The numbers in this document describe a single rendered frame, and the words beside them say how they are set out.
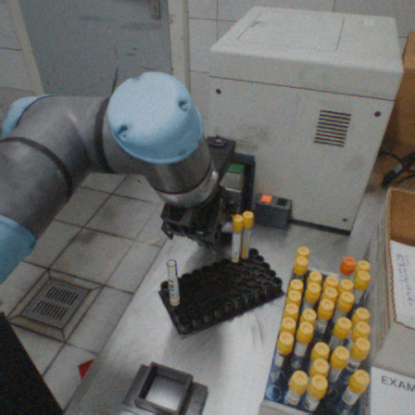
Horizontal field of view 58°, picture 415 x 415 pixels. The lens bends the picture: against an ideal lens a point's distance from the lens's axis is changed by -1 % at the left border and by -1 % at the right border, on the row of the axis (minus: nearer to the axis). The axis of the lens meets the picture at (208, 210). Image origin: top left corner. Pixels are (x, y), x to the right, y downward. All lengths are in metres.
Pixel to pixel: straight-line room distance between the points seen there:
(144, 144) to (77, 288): 1.52
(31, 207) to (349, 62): 0.45
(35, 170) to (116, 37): 1.91
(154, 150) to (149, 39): 1.80
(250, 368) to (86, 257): 1.47
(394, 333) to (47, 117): 0.40
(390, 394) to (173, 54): 1.84
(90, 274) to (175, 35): 1.22
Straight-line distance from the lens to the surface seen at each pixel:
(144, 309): 0.59
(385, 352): 0.48
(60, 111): 0.38
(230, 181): 0.67
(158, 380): 0.52
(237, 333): 0.56
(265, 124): 0.63
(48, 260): 1.97
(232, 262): 0.61
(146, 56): 2.15
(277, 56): 0.59
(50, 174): 0.33
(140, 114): 0.33
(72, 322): 1.71
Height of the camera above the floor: 1.35
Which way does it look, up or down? 41 degrees down
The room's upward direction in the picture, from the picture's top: straight up
